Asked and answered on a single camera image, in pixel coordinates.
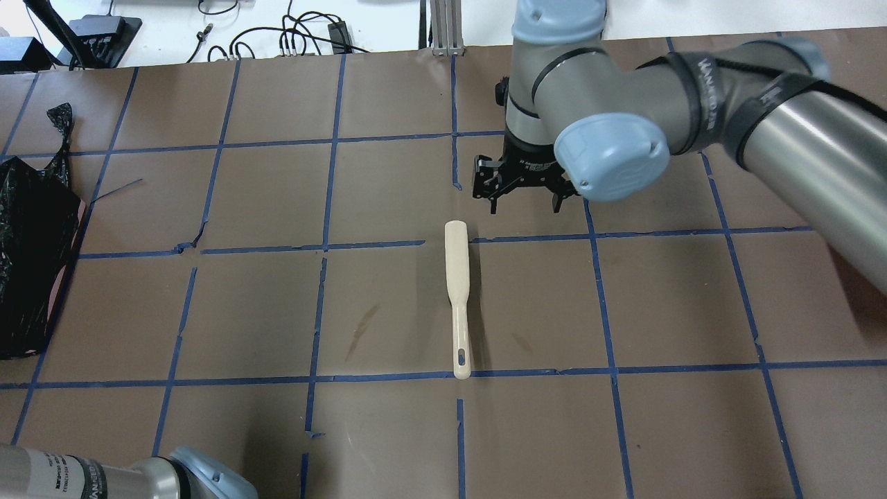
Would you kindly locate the aluminium frame post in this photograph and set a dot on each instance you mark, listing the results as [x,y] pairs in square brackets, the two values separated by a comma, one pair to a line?
[446,28]

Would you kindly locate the black power adapter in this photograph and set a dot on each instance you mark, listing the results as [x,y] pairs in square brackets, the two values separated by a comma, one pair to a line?
[340,37]

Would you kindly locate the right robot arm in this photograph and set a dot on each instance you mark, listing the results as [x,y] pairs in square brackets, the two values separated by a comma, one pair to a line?
[578,125]

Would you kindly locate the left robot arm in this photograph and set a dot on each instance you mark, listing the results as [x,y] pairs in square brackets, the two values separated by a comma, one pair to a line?
[186,473]

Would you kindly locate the black dock box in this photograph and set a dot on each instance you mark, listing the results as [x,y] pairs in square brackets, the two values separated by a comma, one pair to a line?
[108,37]

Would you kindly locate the bin with black bag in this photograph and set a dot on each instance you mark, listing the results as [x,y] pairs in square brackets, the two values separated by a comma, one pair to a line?
[40,223]

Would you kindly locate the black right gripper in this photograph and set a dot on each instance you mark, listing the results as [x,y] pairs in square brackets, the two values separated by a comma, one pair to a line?
[528,169]

